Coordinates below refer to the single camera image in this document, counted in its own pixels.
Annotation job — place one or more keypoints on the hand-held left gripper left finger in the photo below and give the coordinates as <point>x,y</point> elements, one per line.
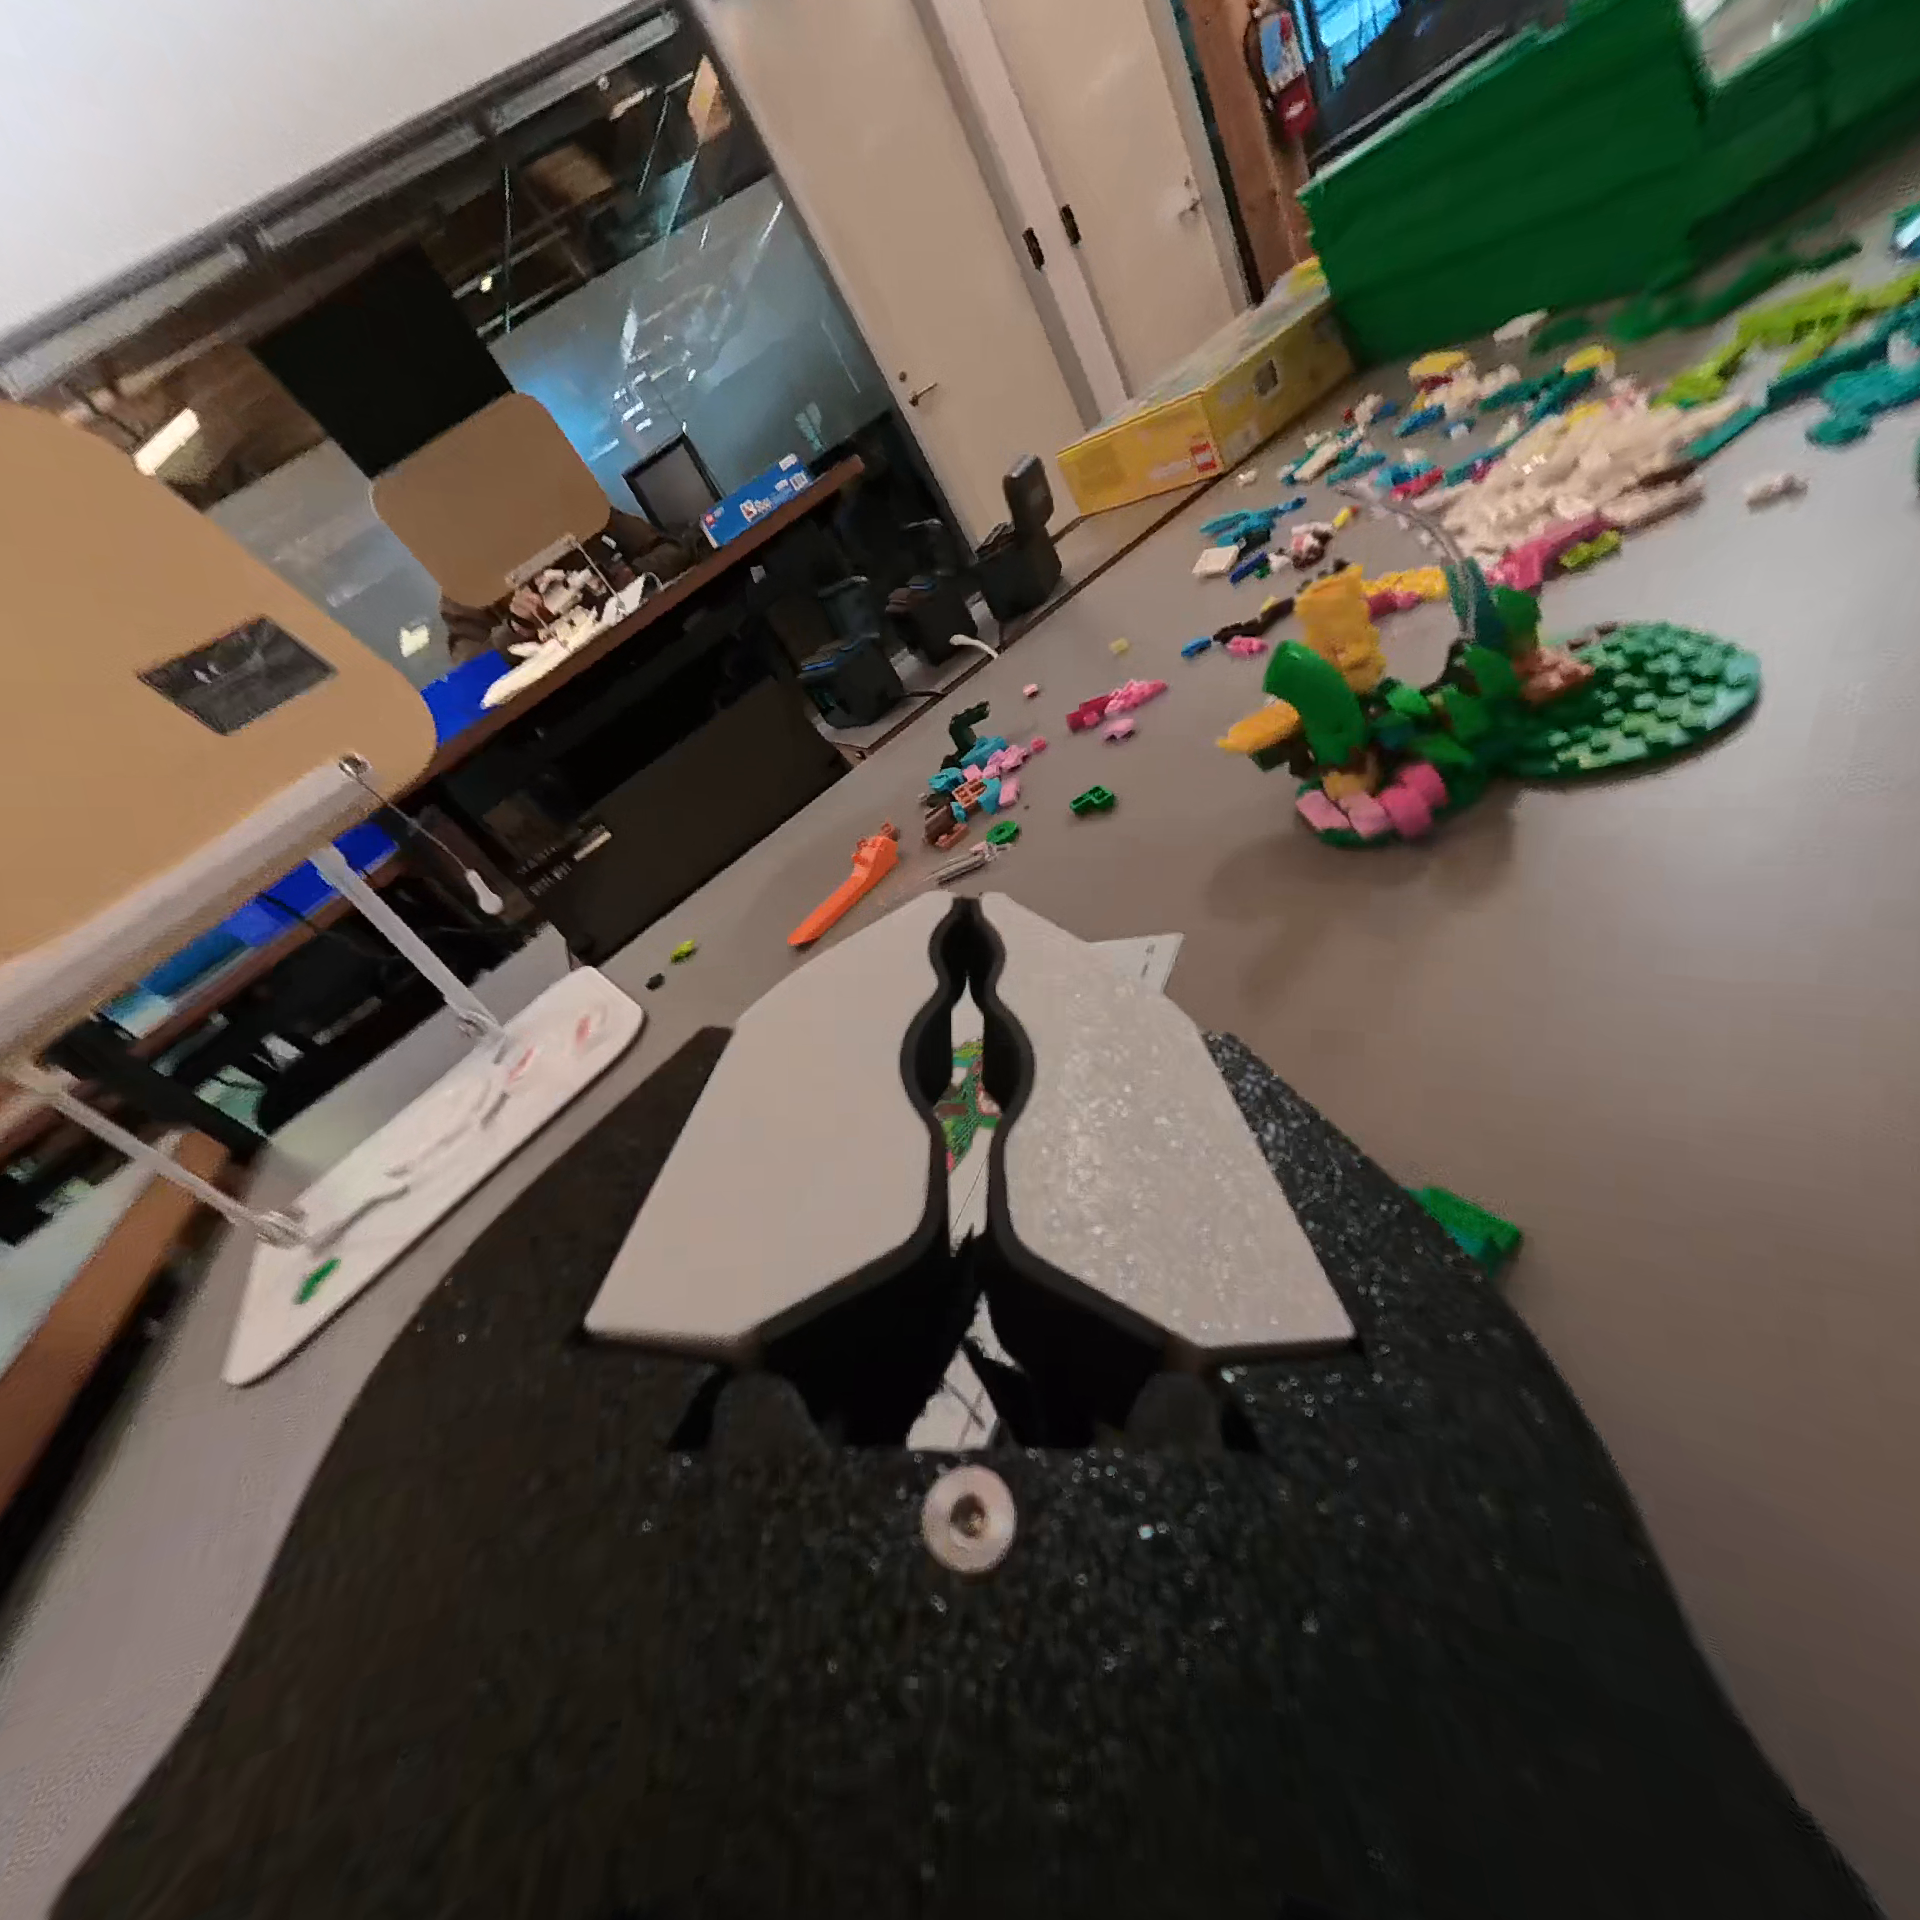
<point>797,1141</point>

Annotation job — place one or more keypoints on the dark wooden desk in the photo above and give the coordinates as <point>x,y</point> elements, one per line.
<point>661,751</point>

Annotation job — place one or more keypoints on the pink toy bricks cluster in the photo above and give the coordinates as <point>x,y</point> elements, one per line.
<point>1119,710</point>

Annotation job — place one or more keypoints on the blue cardboard box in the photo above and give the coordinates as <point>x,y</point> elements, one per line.
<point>757,503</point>

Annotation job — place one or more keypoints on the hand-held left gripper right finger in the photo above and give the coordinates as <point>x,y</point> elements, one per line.
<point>1155,1156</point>

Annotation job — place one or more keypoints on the black computer monitor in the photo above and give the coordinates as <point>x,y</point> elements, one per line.
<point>675,477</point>

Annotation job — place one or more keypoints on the stack of green bins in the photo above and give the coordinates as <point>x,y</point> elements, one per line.
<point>1517,196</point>

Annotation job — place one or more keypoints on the large tan board stand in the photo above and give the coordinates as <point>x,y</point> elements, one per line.
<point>166,722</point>

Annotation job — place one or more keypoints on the white door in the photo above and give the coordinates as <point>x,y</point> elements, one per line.
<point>1119,165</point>

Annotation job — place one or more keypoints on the orange brick separator tool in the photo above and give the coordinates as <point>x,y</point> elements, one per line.
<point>849,887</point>

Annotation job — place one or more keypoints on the instruction sheet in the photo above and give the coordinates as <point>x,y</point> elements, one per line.
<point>1142,960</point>

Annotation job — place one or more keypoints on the yellow cardboard box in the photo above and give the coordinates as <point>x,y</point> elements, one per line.
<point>1201,413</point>

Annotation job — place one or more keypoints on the tall black bag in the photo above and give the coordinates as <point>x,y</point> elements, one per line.
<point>1022,540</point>

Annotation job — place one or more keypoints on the small pile of toy bricks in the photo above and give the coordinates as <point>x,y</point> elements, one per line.
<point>983,780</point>

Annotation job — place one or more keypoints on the small tan board stand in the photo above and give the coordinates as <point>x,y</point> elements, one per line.
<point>488,494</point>

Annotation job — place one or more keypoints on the green toy brick plate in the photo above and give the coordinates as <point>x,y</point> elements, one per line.
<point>1472,1223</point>

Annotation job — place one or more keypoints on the red fire extinguisher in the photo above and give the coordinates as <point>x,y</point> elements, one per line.
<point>1282,67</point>

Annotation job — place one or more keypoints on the heap of mixed toy bricks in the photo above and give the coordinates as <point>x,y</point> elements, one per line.
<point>1590,435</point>

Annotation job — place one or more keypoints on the black wall screen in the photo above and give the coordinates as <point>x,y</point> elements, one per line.
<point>382,360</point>

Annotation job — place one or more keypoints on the clear toy brick piece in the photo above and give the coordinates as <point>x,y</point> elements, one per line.
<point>963,862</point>

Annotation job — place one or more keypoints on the green flower toy brick model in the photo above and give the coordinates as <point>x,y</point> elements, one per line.
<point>1440,722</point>

